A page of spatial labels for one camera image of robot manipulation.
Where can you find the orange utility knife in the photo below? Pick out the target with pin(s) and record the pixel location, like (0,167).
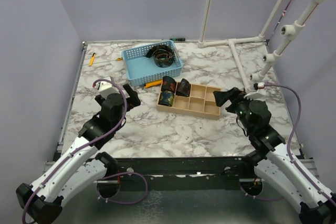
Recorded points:
(153,83)

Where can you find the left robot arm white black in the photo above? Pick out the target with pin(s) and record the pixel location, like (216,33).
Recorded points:
(82,163)

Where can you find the small yellow utility knife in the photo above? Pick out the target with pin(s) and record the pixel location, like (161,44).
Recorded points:
(92,59)

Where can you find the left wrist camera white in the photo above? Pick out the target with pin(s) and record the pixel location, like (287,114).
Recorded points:
(105,88)

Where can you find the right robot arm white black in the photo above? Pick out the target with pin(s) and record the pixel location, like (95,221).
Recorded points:
(274,162)

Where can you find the brown blue floral tie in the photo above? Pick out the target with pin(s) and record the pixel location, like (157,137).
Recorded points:
(183,88)

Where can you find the black mounting rail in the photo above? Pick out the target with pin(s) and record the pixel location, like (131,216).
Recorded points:
(172,174)

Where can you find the rolled black orange tie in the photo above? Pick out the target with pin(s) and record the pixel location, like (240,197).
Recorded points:
(163,55)

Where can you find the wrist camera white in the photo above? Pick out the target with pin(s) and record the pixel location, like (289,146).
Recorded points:
(105,88)
(257,91)

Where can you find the rolled dark red-leaf tie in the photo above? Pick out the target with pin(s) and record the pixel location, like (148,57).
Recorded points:
(168,84)

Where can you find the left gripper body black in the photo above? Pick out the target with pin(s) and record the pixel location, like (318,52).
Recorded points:
(101,99)

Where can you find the white PVC pipe rack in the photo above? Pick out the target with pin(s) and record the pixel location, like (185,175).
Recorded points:
(289,33)

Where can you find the wooden compartment tray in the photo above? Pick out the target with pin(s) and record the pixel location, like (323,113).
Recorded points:
(200,103)

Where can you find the blue perforated plastic basket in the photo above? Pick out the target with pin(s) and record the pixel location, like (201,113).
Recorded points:
(141,69)

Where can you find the white PVC pipe frame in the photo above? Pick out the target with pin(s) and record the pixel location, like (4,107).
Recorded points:
(233,41)

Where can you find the green black marker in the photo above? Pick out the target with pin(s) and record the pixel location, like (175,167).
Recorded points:
(177,39)

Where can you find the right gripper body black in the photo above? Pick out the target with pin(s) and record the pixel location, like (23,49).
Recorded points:
(241,110)

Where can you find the rolled blue yellow-leaf tie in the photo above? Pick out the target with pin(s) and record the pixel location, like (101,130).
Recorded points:
(166,98)

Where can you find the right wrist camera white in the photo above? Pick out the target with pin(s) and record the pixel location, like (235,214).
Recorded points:
(257,91)

